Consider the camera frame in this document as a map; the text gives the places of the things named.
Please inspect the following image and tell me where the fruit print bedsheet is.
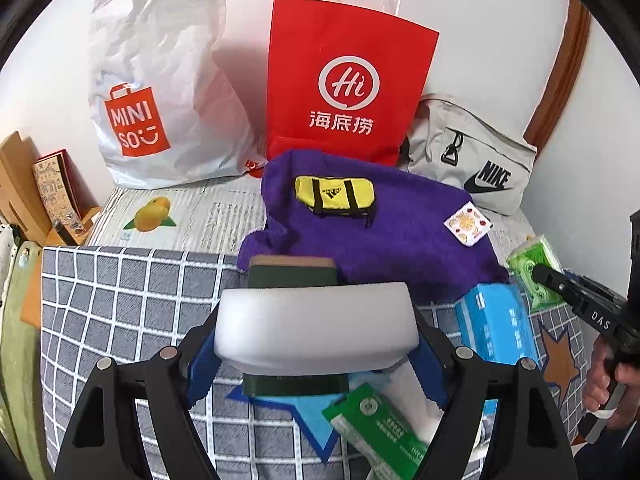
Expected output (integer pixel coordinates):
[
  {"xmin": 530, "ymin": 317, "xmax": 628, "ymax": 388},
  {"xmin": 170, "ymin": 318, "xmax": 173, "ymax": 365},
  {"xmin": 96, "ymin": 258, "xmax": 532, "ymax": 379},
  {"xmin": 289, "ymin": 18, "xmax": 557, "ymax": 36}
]
[{"xmin": 85, "ymin": 180, "xmax": 541, "ymax": 256}]

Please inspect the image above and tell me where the green white packet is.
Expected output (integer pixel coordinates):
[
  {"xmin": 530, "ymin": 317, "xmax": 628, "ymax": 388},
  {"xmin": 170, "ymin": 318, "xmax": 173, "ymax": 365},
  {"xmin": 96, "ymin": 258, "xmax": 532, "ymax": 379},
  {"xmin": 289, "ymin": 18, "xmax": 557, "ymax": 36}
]
[{"xmin": 321, "ymin": 382, "xmax": 436, "ymax": 480}]

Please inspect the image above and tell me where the person's right hand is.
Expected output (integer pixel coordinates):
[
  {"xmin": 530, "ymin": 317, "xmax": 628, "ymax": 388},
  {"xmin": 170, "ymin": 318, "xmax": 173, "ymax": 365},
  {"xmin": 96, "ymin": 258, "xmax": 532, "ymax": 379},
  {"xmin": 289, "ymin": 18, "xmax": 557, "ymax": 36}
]
[{"xmin": 585, "ymin": 335, "xmax": 640, "ymax": 431}]

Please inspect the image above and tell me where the purple towel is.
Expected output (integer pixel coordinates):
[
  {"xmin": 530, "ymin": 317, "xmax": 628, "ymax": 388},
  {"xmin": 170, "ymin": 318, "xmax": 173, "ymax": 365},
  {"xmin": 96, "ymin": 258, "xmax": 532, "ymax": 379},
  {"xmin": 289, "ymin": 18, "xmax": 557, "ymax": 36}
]
[{"xmin": 237, "ymin": 150, "xmax": 511, "ymax": 306}]

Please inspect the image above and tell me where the white sponge block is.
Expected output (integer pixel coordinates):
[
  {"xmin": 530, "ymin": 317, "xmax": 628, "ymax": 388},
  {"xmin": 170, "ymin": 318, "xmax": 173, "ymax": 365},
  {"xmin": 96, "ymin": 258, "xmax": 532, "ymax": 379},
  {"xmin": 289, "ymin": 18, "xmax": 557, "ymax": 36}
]
[{"xmin": 212, "ymin": 282, "xmax": 421, "ymax": 376}]

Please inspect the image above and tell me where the grey sling bag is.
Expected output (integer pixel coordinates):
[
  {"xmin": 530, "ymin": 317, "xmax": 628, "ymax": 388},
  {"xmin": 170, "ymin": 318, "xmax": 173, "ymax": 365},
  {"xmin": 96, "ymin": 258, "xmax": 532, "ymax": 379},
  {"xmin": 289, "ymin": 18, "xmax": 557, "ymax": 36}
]
[{"xmin": 397, "ymin": 92, "xmax": 538, "ymax": 216}]

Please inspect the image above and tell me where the olive green cloth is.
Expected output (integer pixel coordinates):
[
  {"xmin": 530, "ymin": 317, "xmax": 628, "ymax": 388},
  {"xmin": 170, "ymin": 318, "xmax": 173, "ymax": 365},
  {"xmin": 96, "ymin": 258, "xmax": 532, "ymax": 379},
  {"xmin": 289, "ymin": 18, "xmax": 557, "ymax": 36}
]
[{"xmin": 0, "ymin": 240, "xmax": 56, "ymax": 461}]

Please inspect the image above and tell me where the red paper bag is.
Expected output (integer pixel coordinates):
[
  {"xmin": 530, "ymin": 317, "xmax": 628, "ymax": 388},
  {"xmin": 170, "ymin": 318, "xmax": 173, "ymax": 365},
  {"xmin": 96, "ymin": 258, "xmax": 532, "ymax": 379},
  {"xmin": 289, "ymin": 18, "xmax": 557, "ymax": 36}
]
[{"xmin": 265, "ymin": 0, "xmax": 441, "ymax": 168}]

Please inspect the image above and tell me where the blue tissue pack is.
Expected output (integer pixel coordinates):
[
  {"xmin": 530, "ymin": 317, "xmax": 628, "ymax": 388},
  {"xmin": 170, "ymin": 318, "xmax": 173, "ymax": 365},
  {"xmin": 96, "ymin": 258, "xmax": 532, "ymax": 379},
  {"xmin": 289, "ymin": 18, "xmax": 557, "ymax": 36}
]
[{"xmin": 454, "ymin": 282, "xmax": 543, "ymax": 413}]

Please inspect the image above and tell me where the grey grid print blanket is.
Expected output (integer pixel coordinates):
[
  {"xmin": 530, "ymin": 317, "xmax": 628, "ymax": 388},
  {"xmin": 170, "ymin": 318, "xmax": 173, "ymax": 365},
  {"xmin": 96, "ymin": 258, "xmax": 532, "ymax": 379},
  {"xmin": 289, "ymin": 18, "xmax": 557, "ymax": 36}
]
[{"xmin": 40, "ymin": 245, "xmax": 591, "ymax": 480}]

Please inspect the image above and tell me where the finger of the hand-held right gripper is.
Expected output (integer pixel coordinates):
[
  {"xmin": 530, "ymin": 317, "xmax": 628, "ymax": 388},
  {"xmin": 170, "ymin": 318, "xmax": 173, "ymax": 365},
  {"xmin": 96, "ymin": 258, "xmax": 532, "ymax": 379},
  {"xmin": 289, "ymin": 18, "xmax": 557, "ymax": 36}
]
[{"xmin": 531, "ymin": 264, "xmax": 581, "ymax": 311}]

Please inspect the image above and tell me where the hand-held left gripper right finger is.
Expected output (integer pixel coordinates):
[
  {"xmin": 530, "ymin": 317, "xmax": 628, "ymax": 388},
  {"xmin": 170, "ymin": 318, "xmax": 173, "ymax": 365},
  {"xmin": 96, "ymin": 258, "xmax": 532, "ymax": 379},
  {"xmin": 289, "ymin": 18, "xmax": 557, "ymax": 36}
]
[{"xmin": 407, "ymin": 305, "xmax": 578, "ymax": 480}]

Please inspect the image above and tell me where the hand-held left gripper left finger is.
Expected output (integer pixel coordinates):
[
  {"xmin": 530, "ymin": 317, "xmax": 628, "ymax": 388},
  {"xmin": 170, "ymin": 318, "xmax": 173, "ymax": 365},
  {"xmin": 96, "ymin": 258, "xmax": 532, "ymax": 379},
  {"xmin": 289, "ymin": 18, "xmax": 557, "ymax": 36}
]
[{"xmin": 52, "ymin": 305, "xmax": 226, "ymax": 480}]

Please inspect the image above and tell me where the illustrated book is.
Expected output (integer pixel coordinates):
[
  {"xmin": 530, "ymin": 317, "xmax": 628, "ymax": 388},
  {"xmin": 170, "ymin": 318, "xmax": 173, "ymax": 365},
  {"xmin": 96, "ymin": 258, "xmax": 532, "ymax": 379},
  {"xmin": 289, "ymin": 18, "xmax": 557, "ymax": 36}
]
[{"xmin": 32, "ymin": 149, "xmax": 88, "ymax": 233}]

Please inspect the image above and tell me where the green tissue pack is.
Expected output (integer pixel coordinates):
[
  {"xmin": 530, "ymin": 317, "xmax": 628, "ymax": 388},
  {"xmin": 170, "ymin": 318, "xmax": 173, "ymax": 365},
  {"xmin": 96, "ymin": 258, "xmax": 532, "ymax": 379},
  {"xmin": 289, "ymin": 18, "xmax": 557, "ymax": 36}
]
[{"xmin": 505, "ymin": 236, "xmax": 568, "ymax": 313}]

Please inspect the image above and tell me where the dark green tin box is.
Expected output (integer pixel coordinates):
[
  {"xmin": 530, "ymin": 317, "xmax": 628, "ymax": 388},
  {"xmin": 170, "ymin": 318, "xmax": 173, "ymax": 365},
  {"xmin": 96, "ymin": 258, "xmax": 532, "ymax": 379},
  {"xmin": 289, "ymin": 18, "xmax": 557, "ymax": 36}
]
[{"xmin": 240, "ymin": 255, "xmax": 351, "ymax": 396}]

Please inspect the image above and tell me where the small fruit print sachet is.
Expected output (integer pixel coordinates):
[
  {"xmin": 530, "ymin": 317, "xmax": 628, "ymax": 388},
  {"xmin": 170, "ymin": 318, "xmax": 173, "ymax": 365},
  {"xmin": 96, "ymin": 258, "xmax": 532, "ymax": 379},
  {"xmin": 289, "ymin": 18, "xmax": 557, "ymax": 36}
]
[{"xmin": 444, "ymin": 201, "xmax": 493, "ymax": 247}]

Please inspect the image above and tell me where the white plastic shopping bag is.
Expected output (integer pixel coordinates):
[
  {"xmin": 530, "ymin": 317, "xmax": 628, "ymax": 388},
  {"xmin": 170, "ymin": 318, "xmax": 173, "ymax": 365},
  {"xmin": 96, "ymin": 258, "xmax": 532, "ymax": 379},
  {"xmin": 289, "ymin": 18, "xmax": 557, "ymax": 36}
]
[{"xmin": 89, "ymin": 0, "xmax": 266, "ymax": 191}]

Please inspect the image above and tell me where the brown cardboard box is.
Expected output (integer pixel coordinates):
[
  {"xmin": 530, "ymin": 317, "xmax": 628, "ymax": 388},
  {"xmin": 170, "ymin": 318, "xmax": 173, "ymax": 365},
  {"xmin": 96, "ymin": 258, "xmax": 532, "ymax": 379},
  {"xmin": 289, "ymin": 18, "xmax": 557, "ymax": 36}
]
[{"xmin": 0, "ymin": 131, "xmax": 101, "ymax": 246}]

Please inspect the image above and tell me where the brown wooden frame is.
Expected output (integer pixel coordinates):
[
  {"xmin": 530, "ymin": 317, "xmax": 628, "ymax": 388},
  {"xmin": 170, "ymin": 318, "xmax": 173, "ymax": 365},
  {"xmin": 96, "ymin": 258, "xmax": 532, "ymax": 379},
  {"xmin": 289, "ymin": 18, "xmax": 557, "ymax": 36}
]
[{"xmin": 522, "ymin": 0, "xmax": 593, "ymax": 148}]

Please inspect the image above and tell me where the yellow miniature duffel bag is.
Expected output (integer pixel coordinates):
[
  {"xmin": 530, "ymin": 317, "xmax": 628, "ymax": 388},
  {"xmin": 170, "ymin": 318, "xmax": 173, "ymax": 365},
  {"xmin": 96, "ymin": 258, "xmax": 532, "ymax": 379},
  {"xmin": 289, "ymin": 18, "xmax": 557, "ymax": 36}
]
[{"xmin": 294, "ymin": 175, "xmax": 377, "ymax": 228}]

